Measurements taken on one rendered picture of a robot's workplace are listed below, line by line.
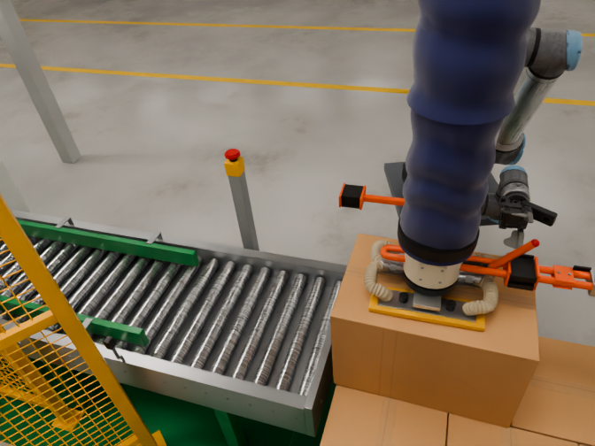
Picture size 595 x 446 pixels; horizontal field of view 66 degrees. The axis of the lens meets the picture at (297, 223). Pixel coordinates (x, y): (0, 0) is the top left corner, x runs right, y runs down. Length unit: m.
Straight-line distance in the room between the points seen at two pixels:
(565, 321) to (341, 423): 1.56
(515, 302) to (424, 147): 0.66
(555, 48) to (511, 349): 0.91
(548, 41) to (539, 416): 1.21
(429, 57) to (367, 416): 1.20
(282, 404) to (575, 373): 1.06
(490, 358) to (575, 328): 1.43
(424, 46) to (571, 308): 2.16
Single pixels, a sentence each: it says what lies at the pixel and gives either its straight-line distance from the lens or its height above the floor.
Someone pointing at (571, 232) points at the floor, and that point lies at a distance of 3.44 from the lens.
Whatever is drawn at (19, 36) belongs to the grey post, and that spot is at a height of 1.10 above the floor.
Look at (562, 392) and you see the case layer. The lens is 1.94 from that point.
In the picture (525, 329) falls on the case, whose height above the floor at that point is 0.94.
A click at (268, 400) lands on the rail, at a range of 1.73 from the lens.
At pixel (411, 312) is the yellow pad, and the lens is 1.46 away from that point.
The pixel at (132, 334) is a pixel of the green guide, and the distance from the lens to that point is 2.00.
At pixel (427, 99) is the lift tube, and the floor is 1.64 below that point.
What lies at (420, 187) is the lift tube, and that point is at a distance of 1.20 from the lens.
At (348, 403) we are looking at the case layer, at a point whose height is 0.54.
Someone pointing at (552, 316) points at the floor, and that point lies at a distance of 2.89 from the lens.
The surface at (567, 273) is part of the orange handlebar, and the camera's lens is 1.52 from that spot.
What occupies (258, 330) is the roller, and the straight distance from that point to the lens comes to 1.96.
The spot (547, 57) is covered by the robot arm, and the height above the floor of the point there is 1.52.
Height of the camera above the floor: 2.11
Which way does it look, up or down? 41 degrees down
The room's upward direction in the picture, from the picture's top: 6 degrees counter-clockwise
